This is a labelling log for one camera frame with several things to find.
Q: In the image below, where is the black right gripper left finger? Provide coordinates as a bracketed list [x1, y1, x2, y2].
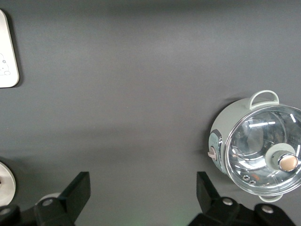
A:
[34, 171, 91, 226]

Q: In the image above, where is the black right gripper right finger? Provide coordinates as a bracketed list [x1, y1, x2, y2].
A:
[188, 171, 240, 226]

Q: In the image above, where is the round beige plate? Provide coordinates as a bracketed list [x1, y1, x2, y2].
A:
[0, 161, 16, 206]

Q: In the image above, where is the beige rectangular tray rabbit print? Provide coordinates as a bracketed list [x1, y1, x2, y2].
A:
[0, 9, 20, 89]

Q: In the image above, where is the glass pot lid with knob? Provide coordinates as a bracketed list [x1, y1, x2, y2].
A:
[225, 103, 301, 197]

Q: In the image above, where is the pale green electric cooking pot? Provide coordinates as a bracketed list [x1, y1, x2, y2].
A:
[207, 90, 301, 203]

